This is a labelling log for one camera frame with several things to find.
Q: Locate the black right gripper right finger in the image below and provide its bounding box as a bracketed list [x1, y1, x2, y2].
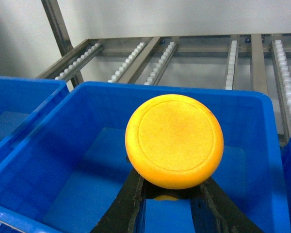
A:
[190, 177, 264, 233]

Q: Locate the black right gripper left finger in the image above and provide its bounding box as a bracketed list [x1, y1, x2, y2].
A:
[89, 168, 146, 233]

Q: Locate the yellow mushroom push button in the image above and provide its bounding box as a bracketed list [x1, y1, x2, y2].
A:
[125, 94, 224, 201]

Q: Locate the blue plastic box middle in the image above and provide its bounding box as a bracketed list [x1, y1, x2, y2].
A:
[0, 82, 291, 233]

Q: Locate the blue plastic box left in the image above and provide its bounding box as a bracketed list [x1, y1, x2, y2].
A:
[0, 76, 69, 163]

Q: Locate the metal roller rack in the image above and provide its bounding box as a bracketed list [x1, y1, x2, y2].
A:
[39, 0, 291, 146]

